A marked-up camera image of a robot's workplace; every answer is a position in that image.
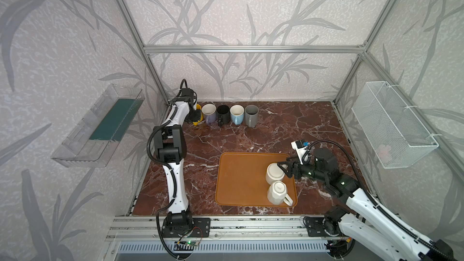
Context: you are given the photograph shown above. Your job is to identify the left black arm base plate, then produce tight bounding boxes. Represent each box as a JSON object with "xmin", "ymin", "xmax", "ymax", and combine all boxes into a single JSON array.
[{"xmin": 161, "ymin": 217, "xmax": 211, "ymax": 238}]

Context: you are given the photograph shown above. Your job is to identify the cream round mug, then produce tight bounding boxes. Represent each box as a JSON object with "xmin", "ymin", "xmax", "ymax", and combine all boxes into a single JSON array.
[{"xmin": 265, "ymin": 163, "xmax": 285, "ymax": 185}]

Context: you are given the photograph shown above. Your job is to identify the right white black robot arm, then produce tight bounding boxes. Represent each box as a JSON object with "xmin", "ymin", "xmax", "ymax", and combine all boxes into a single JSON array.
[{"xmin": 277, "ymin": 140, "xmax": 454, "ymax": 261}]

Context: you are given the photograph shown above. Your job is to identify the light blue mug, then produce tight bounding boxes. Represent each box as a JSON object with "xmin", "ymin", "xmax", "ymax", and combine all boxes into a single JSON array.
[{"xmin": 230, "ymin": 105, "xmax": 245, "ymax": 125}]

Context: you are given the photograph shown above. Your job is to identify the aluminium front rail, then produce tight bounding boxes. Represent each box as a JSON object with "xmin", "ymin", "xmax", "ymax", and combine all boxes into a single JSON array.
[{"xmin": 104, "ymin": 214, "xmax": 410, "ymax": 242}]

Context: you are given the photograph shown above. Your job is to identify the black mug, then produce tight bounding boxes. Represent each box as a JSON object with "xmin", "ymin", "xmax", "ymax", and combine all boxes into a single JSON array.
[{"xmin": 217, "ymin": 105, "xmax": 231, "ymax": 127}]

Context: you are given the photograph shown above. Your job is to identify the brown rectangular tray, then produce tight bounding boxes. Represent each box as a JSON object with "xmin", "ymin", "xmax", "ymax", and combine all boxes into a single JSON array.
[{"xmin": 215, "ymin": 152, "xmax": 289, "ymax": 207}]

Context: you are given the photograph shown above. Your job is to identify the pink item in basket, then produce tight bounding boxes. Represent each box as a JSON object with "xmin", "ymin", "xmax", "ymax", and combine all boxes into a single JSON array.
[{"xmin": 376, "ymin": 145, "xmax": 392, "ymax": 164}]

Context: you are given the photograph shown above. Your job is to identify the clear plastic wall bin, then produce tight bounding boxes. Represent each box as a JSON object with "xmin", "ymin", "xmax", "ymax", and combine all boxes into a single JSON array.
[{"xmin": 51, "ymin": 84, "xmax": 145, "ymax": 168}]

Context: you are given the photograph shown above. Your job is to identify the purple mug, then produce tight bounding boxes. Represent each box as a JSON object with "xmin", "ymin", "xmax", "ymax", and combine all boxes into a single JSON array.
[{"xmin": 202, "ymin": 103, "xmax": 217, "ymax": 125}]

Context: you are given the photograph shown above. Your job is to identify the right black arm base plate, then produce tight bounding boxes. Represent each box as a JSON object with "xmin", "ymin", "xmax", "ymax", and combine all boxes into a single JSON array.
[{"xmin": 303, "ymin": 216, "xmax": 352, "ymax": 242}]

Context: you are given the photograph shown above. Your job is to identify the white faceted mug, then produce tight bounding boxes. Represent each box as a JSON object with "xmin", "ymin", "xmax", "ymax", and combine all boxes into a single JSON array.
[{"xmin": 267, "ymin": 181, "xmax": 294, "ymax": 207}]

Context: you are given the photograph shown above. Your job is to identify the grey mug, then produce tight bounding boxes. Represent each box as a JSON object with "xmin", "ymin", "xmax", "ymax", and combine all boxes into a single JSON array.
[{"xmin": 245, "ymin": 105, "xmax": 259, "ymax": 128}]

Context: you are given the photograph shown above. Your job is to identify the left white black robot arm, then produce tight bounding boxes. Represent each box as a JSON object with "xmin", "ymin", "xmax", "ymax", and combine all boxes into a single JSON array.
[{"xmin": 146, "ymin": 79, "xmax": 200, "ymax": 232}]

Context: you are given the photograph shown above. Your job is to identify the yellow mug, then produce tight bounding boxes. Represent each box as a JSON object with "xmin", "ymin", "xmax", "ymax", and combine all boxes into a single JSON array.
[{"xmin": 193, "ymin": 104, "xmax": 204, "ymax": 126}]

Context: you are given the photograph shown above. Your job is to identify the green circuit board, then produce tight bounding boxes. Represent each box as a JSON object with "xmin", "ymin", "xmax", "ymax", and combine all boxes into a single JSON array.
[{"xmin": 176, "ymin": 239, "xmax": 201, "ymax": 250}]

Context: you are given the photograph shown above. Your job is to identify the white wire mesh basket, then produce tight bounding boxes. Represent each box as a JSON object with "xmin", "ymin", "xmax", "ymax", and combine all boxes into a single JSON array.
[{"xmin": 352, "ymin": 81, "xmax": 439, "ymax": 169}]

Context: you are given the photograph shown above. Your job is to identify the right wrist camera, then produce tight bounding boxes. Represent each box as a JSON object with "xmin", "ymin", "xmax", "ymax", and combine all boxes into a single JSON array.
[{"xmin": 291, "ymin": 140, "xmax": 311, "ymax": 165}]

